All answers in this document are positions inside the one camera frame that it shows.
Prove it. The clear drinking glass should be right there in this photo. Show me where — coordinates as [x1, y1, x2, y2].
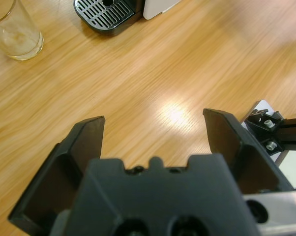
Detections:
[0, 0, 45, 61]

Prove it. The black post with brackets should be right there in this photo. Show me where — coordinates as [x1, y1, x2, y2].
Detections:
[245, 109, 296, 154]

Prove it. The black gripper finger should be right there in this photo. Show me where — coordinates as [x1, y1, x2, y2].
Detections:
[202, 108, 295, 196]
[7, 115, 106, 236]

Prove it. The white capsule coffee machine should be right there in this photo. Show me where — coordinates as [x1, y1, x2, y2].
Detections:
[73, 0, 182, 35]

